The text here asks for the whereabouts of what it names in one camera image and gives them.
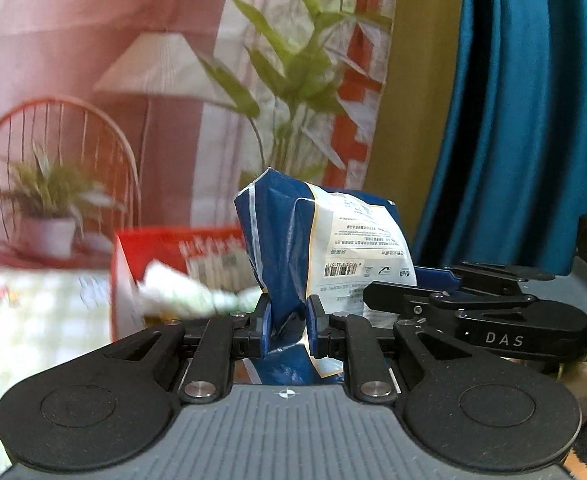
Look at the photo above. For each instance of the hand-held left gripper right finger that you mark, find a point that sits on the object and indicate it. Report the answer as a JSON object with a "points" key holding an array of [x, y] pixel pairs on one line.
{"points": [[315, 324]]}

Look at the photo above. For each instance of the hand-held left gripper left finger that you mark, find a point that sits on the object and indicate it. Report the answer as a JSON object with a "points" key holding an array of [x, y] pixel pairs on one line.
{"points": [[266, 324]]}

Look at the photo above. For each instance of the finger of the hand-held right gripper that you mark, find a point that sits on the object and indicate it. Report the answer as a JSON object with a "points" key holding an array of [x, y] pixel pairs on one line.
{"points": [[488, 277], [403, 305]]}

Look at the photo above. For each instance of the blue white plastic package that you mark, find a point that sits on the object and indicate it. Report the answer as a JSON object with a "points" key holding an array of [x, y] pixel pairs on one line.
{"points": [[283, 240]]}

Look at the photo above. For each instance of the white green printed plastic bag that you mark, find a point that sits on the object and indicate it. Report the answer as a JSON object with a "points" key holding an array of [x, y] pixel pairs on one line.
{"points": [[173, 290]]}

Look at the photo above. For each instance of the red cardboard box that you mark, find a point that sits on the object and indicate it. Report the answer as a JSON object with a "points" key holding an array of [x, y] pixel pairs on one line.
{"points": [[173, 240]]}

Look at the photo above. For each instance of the teal curtain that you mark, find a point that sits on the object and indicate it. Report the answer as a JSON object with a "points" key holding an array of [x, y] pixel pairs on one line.
{"points": [[523, 110]]}

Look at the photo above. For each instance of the green checked tablecloth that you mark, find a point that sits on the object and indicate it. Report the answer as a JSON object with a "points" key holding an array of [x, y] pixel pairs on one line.
{"points": [[33, 320]]}

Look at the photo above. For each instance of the printed backdrop cloth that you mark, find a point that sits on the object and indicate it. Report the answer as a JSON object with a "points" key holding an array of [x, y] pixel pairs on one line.
{"points": [[73, 35]]}

